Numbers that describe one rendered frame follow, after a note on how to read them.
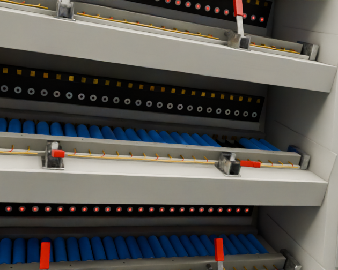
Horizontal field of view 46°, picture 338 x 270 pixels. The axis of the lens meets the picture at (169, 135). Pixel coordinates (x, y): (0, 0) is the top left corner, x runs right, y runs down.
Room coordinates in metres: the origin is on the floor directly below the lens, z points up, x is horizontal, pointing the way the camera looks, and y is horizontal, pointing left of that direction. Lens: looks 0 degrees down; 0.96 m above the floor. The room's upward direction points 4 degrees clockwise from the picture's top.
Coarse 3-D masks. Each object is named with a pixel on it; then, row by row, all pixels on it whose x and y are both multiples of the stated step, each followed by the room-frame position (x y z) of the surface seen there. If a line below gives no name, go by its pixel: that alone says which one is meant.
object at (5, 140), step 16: (0, 144) 0.53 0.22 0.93; (16, 144) 0.54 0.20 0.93; (32, 144) 0.54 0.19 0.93; (64, 144) 0.56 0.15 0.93; (80, 144) 0.57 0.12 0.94; (96, 144) 0.57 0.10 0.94; (112, 144) 0.58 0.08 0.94; (128, 144) 0.59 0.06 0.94; (144, 144) 0.60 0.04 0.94; (160, 144) 0.62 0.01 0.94; (176, 144) 0.63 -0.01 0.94; (160, 160) 0.59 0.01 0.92; (240, 160) 0.65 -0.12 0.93; (256, 160) 0.67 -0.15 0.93; (272, 160) 0.68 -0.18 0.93; (288, 160) 0.70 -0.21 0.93
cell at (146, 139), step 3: (141, 129) 0.69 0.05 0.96; (138, 132) 0.68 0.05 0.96; (141, 132) 0.67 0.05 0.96; (144, 132) 0.67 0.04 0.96; (138, 135) 0.67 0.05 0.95; (141, 135) 0.67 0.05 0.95; (144, 135) 0.66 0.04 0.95; (147, 135) 0.66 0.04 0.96; (141, 138) 0.66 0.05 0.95; (144, 138) 0.65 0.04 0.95; (147, 138) 0.65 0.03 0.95; (150, 138) 0.65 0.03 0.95; (144, 141) 0.64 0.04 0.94; (147, 141) 0.64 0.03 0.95; (150, 141) 0.63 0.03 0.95; (153, 141) 0.64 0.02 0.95
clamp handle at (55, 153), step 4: (52, 144) 0.52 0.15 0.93; (56, 144) 0.52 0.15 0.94; (52, 148) 0.52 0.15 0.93; (56, 148) 0.52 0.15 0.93; (52, 152) 0.48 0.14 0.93; (56, 152) 0.46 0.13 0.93; (60, 152) 0.46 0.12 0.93; (64, 152) 0.46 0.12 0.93; (56, 156) 0.46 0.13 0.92; (60, 156) 0.46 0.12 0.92
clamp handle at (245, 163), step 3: (231, 156) 0.61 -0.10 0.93; (234, 156) 0.61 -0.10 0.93; (231, 159) 0.61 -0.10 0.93; (234, 162) 0.60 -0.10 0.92; (237, 162) 0.59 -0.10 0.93; (240, 162) 0.58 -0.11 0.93; (243, 162) 0.57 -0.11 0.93; (246, 162) 0.57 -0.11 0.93; (249, 162) 0.56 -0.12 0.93; (252, 162) 0.55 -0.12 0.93; (255, 162) 0.55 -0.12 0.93; (258, 162) 0.55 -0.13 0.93; (240, 165) 0.58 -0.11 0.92; (243, 165) 0.57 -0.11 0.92; (246, 165) 0.57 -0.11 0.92; (249, 165) 0.56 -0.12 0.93; (252, 165) 0.55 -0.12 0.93; (255, 165) 0.55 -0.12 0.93; (258, 165) 0.55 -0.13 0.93
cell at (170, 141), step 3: (162, 132) 0.70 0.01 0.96; (165, 132) 0.70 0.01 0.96; (159, 135) 0.70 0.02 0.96; (162, 135) 0.69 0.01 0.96; (165, 135) 0.68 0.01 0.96; (168, 135) 0.68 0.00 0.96; (162, 138) 0.68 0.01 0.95; (165, 138) 0.67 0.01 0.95; (168, 138) 0.67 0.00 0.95; (171, 138) 0.67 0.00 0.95; (165, 141) 0.67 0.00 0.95; (168, 141) 0.66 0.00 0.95; (171, 141) 0.65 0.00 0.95; (174, 141) 0.66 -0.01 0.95
